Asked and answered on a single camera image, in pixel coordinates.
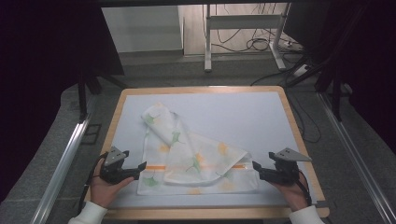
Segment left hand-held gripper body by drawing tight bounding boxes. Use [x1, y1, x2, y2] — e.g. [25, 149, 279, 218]
[98, 146, 135, 185]

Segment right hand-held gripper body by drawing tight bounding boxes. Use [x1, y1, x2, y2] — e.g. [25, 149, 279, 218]
[268, 147, 313, 187]

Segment white leaf-print cloth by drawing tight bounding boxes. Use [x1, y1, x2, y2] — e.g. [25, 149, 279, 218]
[136, 102, 260, 197]

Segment person's left hand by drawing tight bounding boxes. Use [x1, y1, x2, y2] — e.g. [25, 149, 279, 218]
[90, 161, 135, 210]

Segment person's right hand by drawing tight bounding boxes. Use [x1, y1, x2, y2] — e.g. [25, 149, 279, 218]
[270, 172, 313, 213]

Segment pale blue table mat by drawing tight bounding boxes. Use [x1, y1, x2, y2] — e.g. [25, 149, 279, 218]
[107, 91, 319, 209]

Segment black metal stand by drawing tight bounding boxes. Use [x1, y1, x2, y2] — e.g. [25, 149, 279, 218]
[285, 6, 368, 122]
[77, 69, 129, 123]

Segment white power strip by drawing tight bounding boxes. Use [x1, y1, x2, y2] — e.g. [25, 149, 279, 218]
[292, 63, 310, 77]

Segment dark curtain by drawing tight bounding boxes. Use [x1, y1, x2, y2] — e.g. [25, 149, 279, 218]
[284, 0, 396, 157]
[0, 0, 125, 203]

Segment white cabinet panel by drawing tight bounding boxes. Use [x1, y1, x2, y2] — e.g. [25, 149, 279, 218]
[101, 5, 184, 54]

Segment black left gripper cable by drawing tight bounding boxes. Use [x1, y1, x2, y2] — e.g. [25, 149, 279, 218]
[77, 151, 109, 217]

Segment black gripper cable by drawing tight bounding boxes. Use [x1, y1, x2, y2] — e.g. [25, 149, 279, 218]
[77, 151, 109, 217]
[295, 170, 313, 207]

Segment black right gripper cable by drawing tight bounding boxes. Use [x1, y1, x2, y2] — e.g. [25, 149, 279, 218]
[295, 170, 313, 207]

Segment black floor hatch frame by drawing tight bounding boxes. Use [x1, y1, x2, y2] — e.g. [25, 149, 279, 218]
[80, 123, 103, 146]

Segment aluminium floor rail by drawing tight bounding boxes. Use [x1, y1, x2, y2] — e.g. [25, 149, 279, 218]
[317, 91, 396, 224]
[30, 94, 98, 224]

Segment black floor cables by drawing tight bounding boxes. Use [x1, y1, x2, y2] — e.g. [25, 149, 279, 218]
[214, 3, 304, 54]

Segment white metal desk frame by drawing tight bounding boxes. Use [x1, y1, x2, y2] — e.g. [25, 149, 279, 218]
[203, 3, 291, 73]

